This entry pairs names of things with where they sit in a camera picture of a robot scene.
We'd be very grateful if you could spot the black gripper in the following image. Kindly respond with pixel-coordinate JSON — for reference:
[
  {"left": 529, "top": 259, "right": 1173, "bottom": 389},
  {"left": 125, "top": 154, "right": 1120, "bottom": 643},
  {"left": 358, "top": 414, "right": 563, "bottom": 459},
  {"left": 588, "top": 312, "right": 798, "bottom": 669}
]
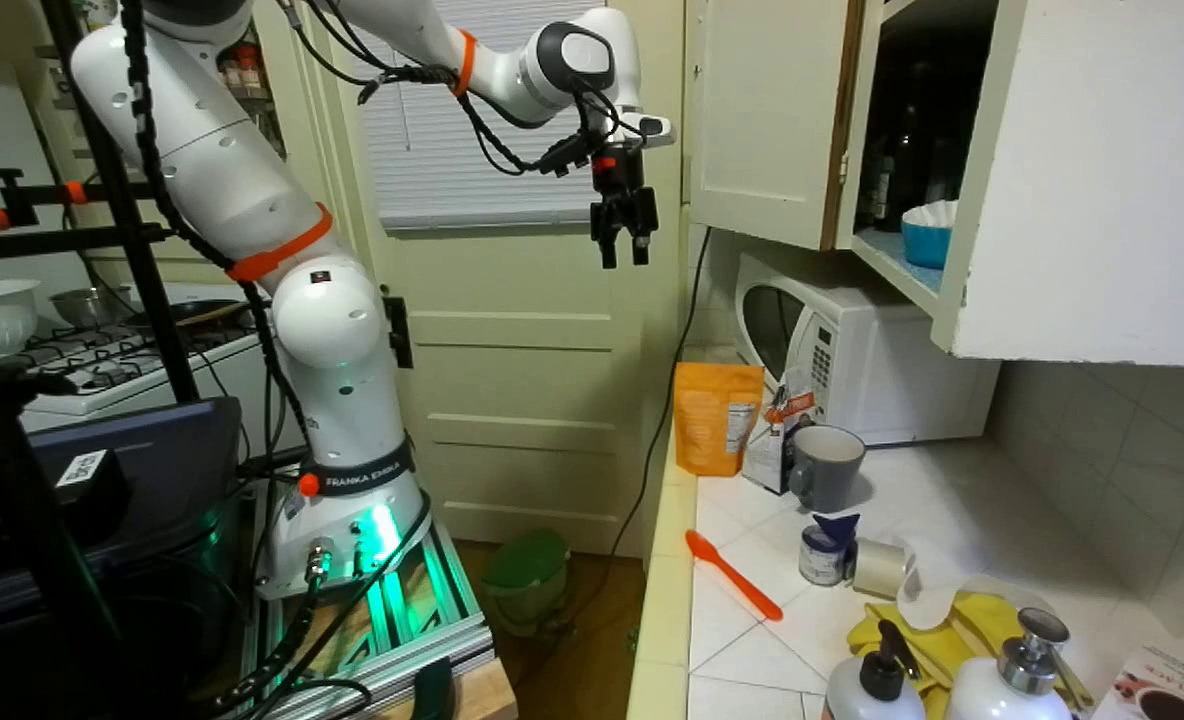
[{"left": 585, "top": 141, "right": 665, "bottom": 273}]

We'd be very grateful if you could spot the white bottle with black pump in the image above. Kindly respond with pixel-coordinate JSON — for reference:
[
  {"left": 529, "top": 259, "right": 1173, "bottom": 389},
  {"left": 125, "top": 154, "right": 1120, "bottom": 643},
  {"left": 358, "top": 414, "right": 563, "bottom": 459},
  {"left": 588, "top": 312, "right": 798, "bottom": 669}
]
[{"left": 820, "top": 615, "right": 929, "bottom": 720}]

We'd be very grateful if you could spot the cream panelled door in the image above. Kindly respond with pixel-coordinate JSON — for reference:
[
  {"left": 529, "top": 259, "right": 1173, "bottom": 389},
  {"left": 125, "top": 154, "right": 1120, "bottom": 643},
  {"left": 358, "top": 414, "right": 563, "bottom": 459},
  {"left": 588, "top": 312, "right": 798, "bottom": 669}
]
[{"left": 304, "top": 0, "right": 690, "bottom": 561}]

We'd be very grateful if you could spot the white window blind on door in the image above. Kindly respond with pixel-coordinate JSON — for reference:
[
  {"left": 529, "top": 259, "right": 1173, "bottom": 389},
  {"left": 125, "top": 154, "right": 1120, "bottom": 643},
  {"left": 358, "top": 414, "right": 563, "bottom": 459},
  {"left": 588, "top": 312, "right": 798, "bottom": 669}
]
[{"left": 346, "top": 0, "right": 611, "bottom": 238}]

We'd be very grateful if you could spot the white carton with red print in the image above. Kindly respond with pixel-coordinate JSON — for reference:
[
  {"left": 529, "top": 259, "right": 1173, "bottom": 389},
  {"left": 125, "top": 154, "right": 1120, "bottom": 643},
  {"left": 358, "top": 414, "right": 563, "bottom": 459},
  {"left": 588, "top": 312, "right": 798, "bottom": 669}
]
[{"left": 740, "top": 379, "right": 823, "bottom": 495}]

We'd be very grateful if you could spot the white microwave oven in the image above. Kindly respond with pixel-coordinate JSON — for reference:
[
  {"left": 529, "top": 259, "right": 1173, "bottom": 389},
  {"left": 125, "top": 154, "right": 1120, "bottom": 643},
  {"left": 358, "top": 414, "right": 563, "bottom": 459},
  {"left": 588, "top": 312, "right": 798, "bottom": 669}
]
[{"left": 726, "top": 246, "right": 1005, "bottom": 453}]

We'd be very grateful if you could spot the grey metal mug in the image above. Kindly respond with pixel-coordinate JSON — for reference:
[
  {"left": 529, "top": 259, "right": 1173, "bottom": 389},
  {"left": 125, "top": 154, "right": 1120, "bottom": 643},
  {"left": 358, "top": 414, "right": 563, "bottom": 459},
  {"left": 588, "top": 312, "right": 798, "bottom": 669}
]
[{"left": 782, "top": 418, "right": 871, "bottom": 517}]

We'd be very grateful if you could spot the green bucket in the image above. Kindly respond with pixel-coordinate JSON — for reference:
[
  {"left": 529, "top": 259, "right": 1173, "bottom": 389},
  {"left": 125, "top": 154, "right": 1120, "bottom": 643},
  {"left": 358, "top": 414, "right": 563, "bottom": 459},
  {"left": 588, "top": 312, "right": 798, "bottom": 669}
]
[{"left": 481, "top": 527, "right": 575, "bottom": 638}]

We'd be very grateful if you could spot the orange plastic spatula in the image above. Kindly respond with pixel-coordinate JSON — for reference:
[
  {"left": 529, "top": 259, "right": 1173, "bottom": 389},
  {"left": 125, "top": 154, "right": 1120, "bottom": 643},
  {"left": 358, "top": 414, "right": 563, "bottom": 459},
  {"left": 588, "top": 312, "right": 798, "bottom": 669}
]
[{"left": 680, "top": 524, "right": 789, "bottom": 629}]

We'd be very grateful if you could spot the grey metal can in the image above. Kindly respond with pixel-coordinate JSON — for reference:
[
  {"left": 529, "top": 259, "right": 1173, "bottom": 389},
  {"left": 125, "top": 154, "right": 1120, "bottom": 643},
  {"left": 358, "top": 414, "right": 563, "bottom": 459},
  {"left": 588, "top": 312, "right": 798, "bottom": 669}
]
[{"left": 795, "top": 511, "right": 864, "bottom": 592}]

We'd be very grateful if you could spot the shelf with jars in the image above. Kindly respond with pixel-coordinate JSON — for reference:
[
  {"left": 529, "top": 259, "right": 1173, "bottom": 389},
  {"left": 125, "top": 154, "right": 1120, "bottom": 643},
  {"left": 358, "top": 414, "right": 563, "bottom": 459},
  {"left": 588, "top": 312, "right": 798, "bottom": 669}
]
[{"left": 220, "top": 19, "right": 287, "bottom": 143}]

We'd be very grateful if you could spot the white paper roll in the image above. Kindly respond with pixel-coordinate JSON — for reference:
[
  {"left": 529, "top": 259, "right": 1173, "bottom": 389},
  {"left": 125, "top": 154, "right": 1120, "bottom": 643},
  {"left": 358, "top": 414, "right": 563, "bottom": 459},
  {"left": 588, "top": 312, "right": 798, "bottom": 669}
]
[{"left": 853, "top": 537, "right": 922, "bottom": 602}]

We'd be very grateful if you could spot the open white cabinet door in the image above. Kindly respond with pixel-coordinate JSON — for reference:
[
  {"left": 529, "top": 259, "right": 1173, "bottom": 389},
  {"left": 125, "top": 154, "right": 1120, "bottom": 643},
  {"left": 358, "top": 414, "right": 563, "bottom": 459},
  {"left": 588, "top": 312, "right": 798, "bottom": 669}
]
[{"left": 949, "top": 0, "right": 1184, "bottom": 373}]

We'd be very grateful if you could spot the black metal stand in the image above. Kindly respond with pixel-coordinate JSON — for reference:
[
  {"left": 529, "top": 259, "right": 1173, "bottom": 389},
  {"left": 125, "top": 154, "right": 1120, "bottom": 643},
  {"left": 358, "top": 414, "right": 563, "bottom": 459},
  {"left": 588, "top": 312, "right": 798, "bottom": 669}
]
[{"left": 0, "top": 0, "right": 244, "bottom": 720}]

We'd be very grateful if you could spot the yellow rubber glove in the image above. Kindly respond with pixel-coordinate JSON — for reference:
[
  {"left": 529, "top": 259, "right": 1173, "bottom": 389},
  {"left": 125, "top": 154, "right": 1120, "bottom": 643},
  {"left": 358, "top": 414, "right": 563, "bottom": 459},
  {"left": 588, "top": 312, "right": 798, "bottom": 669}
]
[{"left": 842, "top": 587, "right": 1086, "bottom": 720}]

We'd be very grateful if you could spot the white gas stove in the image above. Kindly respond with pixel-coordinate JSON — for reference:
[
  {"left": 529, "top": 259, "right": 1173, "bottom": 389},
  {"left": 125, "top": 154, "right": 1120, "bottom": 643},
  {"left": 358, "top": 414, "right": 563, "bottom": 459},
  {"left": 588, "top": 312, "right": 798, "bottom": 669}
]
[{"left": 3, "top": 294, "right": 278, "bottom": 432}]

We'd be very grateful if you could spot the white coffee box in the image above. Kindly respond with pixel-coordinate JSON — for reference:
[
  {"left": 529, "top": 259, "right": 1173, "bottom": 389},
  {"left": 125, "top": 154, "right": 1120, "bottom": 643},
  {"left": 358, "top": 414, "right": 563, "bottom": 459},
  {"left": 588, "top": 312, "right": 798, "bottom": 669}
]
[{"left": 1086, "top": 643, "right": 1184, "bottom": 720}]

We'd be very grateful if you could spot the black power cable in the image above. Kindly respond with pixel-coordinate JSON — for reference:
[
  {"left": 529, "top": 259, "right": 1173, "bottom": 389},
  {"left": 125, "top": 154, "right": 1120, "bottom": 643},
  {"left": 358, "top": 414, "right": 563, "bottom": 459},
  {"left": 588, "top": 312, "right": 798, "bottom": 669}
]
[{"left": 599, "top": 227, "right": 720, "bottom": 561}]

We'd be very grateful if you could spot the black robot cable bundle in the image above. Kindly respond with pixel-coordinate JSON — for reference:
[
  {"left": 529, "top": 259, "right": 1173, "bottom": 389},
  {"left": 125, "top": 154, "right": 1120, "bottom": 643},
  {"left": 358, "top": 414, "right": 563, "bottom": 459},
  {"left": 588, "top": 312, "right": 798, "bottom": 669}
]
[{"left": 268, "top": 0, "right": 624, "bottom": 185}]

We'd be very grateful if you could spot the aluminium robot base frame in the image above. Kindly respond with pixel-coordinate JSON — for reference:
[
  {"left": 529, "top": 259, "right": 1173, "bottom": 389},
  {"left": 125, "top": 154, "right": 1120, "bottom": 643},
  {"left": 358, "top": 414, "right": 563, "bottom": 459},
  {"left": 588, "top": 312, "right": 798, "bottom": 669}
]
[{"left": 236, "top": 517, "right": 505, "bottom": 720}]

